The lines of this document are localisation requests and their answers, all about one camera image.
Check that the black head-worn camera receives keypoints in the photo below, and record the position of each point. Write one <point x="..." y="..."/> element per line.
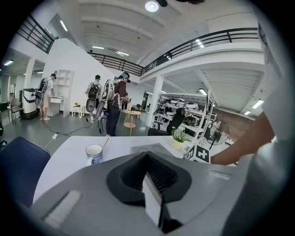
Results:
<point x="162" y="2"/>

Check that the black standing fan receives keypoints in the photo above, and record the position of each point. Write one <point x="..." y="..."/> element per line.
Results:
<point x="216" y="134"/>

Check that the white blue-striped mug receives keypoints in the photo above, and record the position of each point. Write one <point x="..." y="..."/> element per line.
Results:
<point x="95" y="159"/>

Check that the person's white shirt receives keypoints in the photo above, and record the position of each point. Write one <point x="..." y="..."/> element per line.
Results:
<point x="265" y="184"/>

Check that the green plant in pale pot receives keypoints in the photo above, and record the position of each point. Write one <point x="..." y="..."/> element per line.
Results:
<point x="176" y="145"/>

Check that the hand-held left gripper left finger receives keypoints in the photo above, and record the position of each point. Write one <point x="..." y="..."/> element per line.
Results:
<point x="80" y="196"/>

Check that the black balcony railing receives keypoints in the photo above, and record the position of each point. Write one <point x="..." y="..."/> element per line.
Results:
<point x="37" y="34"/>
<point x="191" y="46"/>

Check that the white and black robot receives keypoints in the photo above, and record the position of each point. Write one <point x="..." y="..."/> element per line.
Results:
<point x="27" y="103"/>

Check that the metal spoon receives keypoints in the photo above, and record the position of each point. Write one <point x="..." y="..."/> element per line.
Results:
<point x="105" y="143"/>

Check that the dark blue chair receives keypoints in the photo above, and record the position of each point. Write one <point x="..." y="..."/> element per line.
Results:
<point x="20" y="166"/>

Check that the white power strip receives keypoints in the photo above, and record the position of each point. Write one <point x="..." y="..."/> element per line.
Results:
<point x="55" y="135"/>

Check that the white metal storage rack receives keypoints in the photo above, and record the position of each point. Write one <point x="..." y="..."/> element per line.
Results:
<point x="196" y="129"/>

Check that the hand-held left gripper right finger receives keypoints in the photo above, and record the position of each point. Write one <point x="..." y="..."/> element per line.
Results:
<point x="202" y="191"/>

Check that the round ceiling lamp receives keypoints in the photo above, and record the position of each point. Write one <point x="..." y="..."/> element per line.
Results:
<point x="151" y="6"/>

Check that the white ornate side table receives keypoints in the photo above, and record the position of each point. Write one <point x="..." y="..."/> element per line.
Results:
<point x="77" y="108"/>

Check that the gray metal-frame chair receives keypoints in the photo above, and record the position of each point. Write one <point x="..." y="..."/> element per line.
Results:
<point x="15" y="102"/>

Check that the white tablecloth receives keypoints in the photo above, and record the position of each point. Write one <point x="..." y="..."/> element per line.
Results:
<point x="69" y="152"/>

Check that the person's right forearm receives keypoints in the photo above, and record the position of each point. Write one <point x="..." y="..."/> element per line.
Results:
<point x="242" y="143"/>

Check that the black office chair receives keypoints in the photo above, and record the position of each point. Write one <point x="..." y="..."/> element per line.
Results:
<point x="177" y="119"/>

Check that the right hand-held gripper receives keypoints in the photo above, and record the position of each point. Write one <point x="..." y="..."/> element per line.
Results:
<point x="201" y="154"/>

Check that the white bookshelf desk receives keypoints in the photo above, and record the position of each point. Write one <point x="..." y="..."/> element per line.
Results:
<point x="68" y="106"/>

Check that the round wooden side table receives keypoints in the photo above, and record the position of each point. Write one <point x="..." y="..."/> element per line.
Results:
<point x="131" y="113"/>

